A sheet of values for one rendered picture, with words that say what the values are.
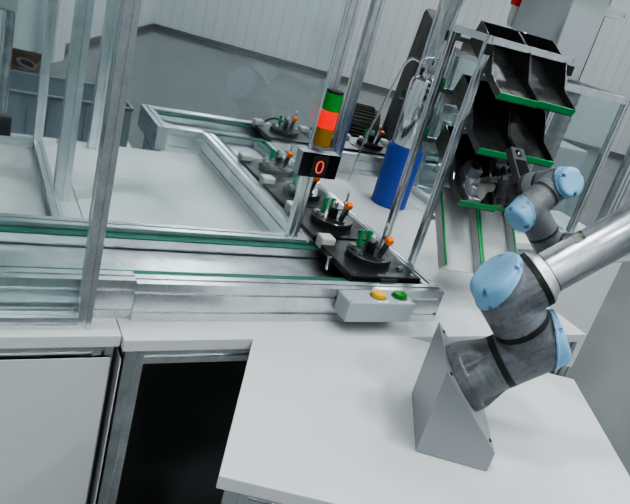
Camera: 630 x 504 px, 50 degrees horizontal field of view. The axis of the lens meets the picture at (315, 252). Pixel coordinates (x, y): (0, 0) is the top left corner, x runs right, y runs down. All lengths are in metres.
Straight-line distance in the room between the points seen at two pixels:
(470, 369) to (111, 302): 0.81
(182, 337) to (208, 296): 0.12
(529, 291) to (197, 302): 0.77
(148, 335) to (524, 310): 0.82
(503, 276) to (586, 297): 2.30
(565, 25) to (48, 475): 2.48
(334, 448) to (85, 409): 0.61
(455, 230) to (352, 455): 0.97
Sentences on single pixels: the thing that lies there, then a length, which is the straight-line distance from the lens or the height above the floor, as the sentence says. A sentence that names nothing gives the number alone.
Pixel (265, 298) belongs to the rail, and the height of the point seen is 0.93.
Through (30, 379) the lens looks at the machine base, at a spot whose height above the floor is 0.75.
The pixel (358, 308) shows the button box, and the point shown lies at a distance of 1.74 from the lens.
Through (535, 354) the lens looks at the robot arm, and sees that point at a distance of 1.41.
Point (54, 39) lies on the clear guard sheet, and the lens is 1.34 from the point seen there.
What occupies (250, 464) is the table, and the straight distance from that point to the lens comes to 1.29.
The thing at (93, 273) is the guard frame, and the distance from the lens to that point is 1.49.
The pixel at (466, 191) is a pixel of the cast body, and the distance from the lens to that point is 2.03.
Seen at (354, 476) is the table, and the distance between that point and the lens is 1.34.
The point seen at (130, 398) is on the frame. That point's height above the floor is 0.69.
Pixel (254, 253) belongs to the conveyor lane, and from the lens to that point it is 1.94.
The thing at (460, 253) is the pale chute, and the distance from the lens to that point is 2.12.
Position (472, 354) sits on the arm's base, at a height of 1.08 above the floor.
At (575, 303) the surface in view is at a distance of 3.58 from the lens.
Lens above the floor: 1.69
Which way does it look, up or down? 22 degrees down
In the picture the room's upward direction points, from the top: 16 degrees clockwise
